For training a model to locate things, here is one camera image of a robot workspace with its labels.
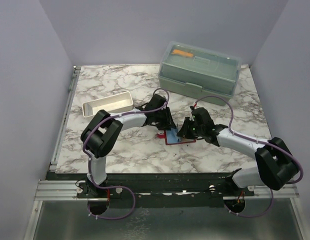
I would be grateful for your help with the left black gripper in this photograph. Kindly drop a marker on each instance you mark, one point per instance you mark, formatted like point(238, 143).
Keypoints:
point(168, 123)

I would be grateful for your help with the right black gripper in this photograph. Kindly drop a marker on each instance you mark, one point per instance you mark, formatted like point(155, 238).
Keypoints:
point(184, 131)

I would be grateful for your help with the red leather card holder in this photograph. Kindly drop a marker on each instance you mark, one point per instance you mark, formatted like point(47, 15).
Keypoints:
point(170, 137)

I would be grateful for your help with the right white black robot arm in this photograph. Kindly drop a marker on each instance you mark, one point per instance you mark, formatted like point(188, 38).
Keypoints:
point(274, 164)

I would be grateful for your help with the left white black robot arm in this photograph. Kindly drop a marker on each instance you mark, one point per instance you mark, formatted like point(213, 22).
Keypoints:
point(102, 132)

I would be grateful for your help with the white rectangular plastic tray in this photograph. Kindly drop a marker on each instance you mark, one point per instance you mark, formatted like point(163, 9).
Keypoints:
point(117, 103)

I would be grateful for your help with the green plastic toolbox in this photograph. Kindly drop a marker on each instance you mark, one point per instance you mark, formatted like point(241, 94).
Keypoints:
point(208, 73)

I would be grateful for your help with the orange handled tool in toolbox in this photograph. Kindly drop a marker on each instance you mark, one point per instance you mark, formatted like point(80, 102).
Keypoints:
point(182, 53)

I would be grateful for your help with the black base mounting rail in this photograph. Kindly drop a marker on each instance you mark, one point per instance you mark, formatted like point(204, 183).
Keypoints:
point(172, 190)

